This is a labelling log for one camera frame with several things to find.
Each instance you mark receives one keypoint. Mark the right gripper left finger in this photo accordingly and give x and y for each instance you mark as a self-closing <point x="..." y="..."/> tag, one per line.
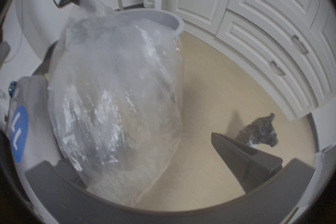
<point x="67" y="170"/>

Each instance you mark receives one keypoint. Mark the clear plastic bag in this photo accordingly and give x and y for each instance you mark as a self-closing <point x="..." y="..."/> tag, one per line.
<point x="112" y="99"/>

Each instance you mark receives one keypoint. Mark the crumpled black plastic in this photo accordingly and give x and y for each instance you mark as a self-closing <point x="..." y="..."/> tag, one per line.
<point x="262" y="129"/>

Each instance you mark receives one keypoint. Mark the white printed wrapper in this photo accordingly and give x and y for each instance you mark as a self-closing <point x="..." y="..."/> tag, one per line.
<point x="252" y="143"/>

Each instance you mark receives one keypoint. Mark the white trash bin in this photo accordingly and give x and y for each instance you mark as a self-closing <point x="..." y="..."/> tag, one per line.
<point x="173" y="22"/>

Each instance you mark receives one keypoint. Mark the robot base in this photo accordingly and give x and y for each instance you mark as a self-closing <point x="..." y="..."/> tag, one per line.
<point x="34" y="112"/>

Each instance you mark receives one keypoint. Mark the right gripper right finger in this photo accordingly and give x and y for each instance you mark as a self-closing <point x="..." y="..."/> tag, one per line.
<point x="244" y="165"/>

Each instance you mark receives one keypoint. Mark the white wardrobe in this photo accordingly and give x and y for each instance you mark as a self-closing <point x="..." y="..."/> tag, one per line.
<point x="262" y="7"/>

